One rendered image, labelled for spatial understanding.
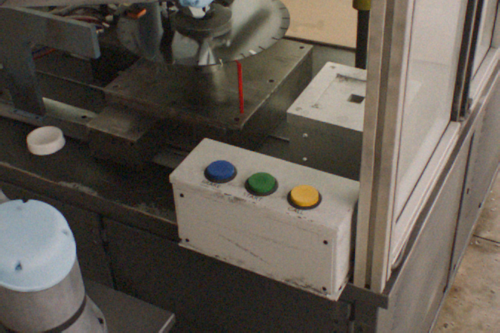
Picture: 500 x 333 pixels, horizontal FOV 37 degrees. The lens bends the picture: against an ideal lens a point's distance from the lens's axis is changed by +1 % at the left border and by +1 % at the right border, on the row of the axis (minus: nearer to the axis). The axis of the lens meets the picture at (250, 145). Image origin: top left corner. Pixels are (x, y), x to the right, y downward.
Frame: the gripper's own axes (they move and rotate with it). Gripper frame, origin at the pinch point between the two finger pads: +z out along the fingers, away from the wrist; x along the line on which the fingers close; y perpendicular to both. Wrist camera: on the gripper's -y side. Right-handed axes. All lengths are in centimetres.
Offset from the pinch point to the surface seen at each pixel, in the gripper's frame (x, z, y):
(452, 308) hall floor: 7, 98, -62
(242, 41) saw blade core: 1.3, 1.6, -9.0
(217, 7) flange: -4.8, 6.2, 1.4
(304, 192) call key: 24.3, -13.0, -36.6
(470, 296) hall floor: 2, 101, -65
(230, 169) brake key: 26.1, -11.3, -24.4
